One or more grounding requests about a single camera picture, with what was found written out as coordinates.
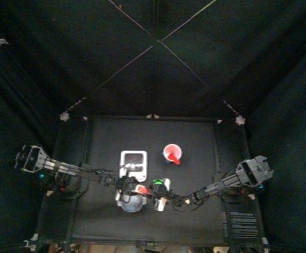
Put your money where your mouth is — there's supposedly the white rectangular tray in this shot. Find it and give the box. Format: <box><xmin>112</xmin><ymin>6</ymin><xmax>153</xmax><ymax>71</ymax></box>
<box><xmin>120</xmin><ymin>150</ymin><xmax>150</xmax><ymax>183</ymax></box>

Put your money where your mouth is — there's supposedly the grey round bowl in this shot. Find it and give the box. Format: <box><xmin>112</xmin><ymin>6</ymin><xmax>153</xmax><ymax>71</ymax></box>
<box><xmin>117</xmin><ymin>192</ymin><xmax>150</xmax><ymax>214</ymax></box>

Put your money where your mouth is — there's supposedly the thin pale diagonal cord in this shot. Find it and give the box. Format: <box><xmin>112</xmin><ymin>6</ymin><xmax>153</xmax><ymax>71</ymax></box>
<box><xmin>106</xmin><ymin>0</ymin><xmax>242</xmax><ymax>117</ymax></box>
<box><xmin>63</xmin><ymin>0</ymin><xmax>220</xmax><ymax>115</ymax></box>

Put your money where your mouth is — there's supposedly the red toy pan with handle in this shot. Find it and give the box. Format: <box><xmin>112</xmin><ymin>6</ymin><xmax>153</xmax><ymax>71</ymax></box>
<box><xmin>161</xmin><ymin>143</ymin><xmax>184</xmax><ymax>166</ymax></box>

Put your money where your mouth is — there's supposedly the white text label sticker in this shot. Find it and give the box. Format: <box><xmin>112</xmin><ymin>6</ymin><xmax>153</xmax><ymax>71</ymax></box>
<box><xmin>228</xmin><ymin>211</ymin><xmax>260</xmax><ymax>245</ymax></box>

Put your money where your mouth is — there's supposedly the red white toy salmon slice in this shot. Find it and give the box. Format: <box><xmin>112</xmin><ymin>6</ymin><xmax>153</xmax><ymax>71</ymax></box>
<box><xmin>136</xmin><ymin>185</ymin><xmax>153</xmax><ymax>195</ymax></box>

